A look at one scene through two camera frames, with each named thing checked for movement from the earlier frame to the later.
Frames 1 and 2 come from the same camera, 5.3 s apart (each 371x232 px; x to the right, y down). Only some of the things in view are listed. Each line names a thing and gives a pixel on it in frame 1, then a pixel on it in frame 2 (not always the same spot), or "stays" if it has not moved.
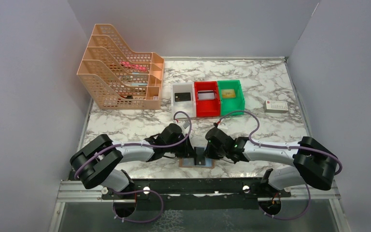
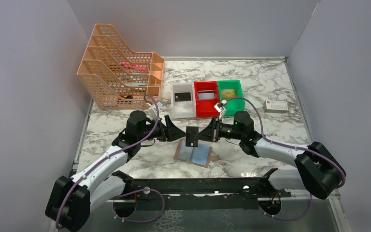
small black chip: [199, 156] -> [190, 141]
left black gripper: [188, 150] -> [170, 132]
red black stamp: [128, 97] stays
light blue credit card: [188, 162] -> [200, 154]
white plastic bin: [188, 106] stays
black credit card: [182, 96] stays
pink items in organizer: [127, 64] stays
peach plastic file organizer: [118, 79] stays
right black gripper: [210, 154] -> [210, 133]
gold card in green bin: [228, 93] stays
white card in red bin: [206, 94] stays
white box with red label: [276, 106] stays
